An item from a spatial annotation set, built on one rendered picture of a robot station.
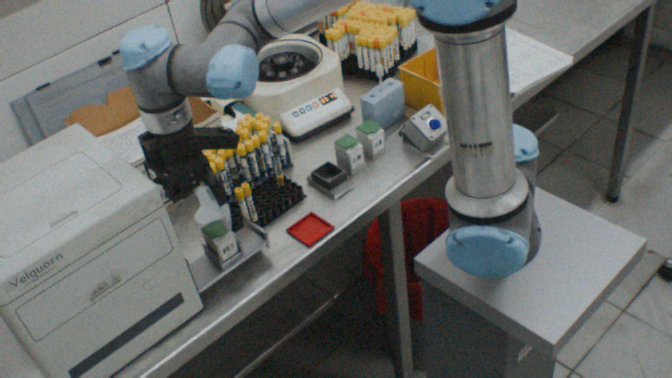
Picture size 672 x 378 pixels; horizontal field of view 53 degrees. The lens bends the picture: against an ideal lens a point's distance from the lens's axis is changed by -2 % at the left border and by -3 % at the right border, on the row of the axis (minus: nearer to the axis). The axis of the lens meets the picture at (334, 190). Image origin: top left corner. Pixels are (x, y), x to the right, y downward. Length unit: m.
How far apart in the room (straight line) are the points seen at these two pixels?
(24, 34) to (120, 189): 0.62
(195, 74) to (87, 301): 0.39
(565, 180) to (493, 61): 2.01
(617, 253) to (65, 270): 0.89
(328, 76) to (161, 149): 0.63
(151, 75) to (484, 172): 0.48
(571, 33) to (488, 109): 1.12
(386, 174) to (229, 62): 0.60
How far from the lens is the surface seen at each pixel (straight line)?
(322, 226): 1.35
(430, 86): 1.56
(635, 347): 2.30
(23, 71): 1.63
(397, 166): 1.47
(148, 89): 1.02
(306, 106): 1.60
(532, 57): 1.81
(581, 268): 1.22
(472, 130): 0.87
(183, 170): 1.10
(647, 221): 2.70
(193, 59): 0.97
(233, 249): 1.26
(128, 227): 1.08
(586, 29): 1.98
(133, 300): 1.16
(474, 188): 0.93
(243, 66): 0.95
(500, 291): 1.17
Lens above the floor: 1.80
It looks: 40 degrees down
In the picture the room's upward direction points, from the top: 9 degrees counter-clockwise
